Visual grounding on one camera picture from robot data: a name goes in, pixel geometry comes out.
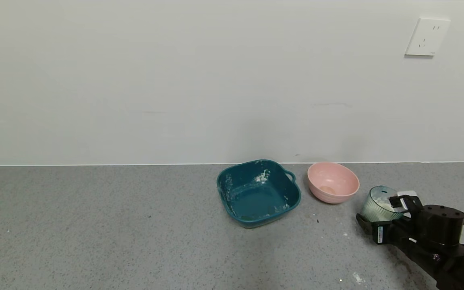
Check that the white powder heap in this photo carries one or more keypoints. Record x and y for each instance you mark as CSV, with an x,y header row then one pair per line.
x,y
382,201

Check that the pink ribbed bowl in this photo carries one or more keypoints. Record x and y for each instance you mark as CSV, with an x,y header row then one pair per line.
x,y
332,181

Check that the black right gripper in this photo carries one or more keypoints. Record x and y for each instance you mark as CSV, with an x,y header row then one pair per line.
x,y
379,233

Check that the white wall socket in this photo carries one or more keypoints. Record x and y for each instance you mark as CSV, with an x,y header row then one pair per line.
x,y
427,37

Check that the clear ribbed plastic cup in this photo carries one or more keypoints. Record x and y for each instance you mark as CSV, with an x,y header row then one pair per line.
x,y
375,211

